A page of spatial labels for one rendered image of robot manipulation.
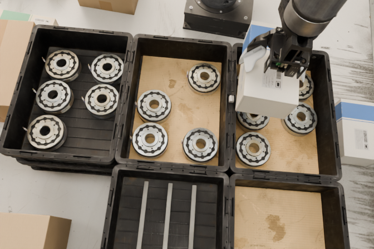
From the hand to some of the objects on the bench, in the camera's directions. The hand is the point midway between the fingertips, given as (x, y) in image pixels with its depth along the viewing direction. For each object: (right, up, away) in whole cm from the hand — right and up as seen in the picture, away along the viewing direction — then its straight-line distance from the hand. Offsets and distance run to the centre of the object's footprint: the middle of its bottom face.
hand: (270, 65), depth 75 cm
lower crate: (-53, -13, +36) cm, 65 cm away
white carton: (+37, -20, +38) cm, 57 cm away
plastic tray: (-86, +52, +59) cm, 116 cm away
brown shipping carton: (-49, +43, +58) cm, 87 cm away
